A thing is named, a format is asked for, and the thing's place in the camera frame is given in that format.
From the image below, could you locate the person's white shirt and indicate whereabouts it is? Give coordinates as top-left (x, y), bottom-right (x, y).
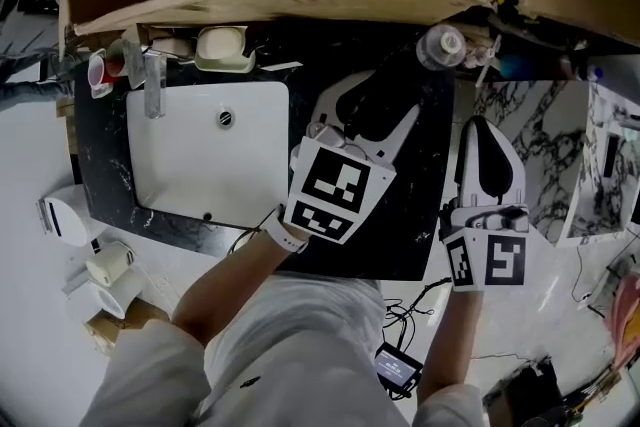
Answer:
top-left (79, 272), bottom-right (487, 427)

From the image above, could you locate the white wristwatch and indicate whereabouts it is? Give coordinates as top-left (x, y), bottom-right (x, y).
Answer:
top-left (263, 207), bottom-right (309, 256)

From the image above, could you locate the person's left forearm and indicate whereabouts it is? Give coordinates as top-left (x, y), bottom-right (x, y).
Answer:
top-left (171, 229), bottom-right (294, 349)

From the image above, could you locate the black floor cable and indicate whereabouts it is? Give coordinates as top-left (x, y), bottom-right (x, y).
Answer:
top-left (572, 242), bottom-right (640, 316)

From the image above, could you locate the person's right forearm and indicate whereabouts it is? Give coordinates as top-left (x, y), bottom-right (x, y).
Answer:
top-left (417, 289), bottom-right (484, 404)

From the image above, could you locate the chrome faucet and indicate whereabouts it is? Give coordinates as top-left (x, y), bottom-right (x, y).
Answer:
top-left (142, 52), bottom-right (169, 121)

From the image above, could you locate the black marble sink countertop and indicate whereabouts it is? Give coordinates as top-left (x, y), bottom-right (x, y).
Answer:
top-left (73, 19), bottom-right (457, 283)

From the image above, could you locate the red plastic cup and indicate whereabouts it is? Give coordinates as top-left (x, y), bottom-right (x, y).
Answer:
top-left (87, 45), bottom-right (129, 99)

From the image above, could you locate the white soap dish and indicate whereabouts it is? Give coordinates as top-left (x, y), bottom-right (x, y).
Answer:
top-left (193, 25), bottom-right (257, 74)

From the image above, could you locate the white paper label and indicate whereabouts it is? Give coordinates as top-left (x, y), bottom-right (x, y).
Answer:
top-left (260, 60), bottom-right (304, 73)

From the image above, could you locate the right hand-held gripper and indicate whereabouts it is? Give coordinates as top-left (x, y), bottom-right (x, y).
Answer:
top-left (439, 115), bottom-right (532, 293)

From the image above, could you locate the white sink basin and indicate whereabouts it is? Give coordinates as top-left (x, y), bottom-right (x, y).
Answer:
top-left (125, 81), bottom-right (291, 229)

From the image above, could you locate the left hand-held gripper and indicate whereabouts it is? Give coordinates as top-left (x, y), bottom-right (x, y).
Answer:
top-left (283, 69), bottom-right (422, 246)

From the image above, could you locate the white marble cabinet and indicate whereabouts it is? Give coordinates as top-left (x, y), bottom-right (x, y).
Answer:
top-left (472, 79), bottom-right (640, 249)

